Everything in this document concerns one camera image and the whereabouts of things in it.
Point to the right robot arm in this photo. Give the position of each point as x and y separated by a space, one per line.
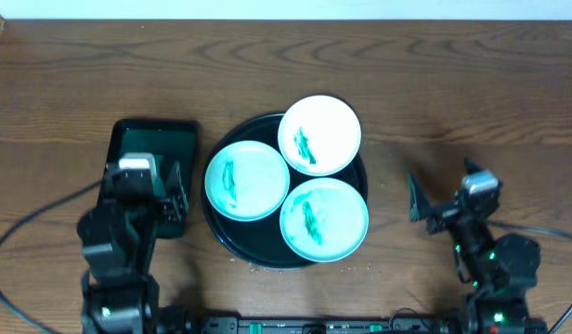
501 270

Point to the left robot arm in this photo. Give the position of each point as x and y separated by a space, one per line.
118 239

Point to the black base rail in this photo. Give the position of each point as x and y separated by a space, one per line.
401 324

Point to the dark green rectangular tray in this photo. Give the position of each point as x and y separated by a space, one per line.
169 141

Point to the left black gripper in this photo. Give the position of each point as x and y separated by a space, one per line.
161 204

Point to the stained white plate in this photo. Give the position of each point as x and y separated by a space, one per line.
247 180
319 135
324 220

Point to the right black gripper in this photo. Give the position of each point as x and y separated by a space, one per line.
444 217

